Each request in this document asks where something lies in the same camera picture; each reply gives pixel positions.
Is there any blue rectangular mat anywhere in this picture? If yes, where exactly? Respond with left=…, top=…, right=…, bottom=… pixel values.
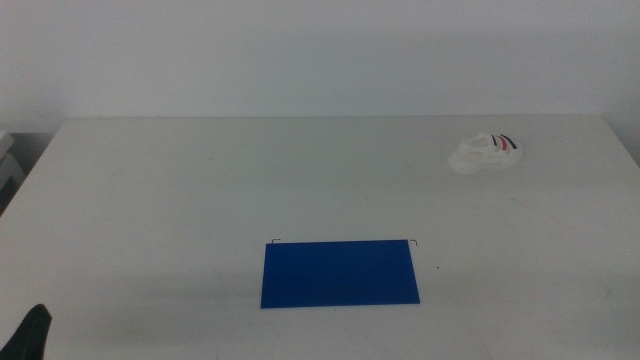
left=259, top=239, right=422, bottom=310

